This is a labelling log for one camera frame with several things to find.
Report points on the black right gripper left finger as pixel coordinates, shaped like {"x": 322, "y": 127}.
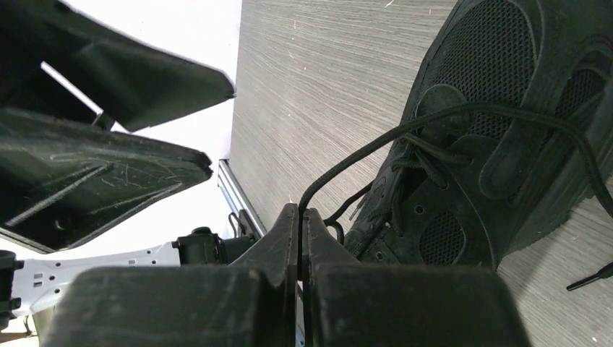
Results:
{"x": 251, "y": 302}

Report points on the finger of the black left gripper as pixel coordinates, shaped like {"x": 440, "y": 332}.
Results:
{"x": 134, "y": 85}
{"x": 64, "y": 183}

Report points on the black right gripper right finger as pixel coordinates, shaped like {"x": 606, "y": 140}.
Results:
{"x": 349, "y": 303}

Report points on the black suede sneaker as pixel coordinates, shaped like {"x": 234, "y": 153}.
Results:
{"x": 507, "y": 127}

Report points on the aluminium rail frame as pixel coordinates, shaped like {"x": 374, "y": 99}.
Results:
{"x": 243, "y": 218}

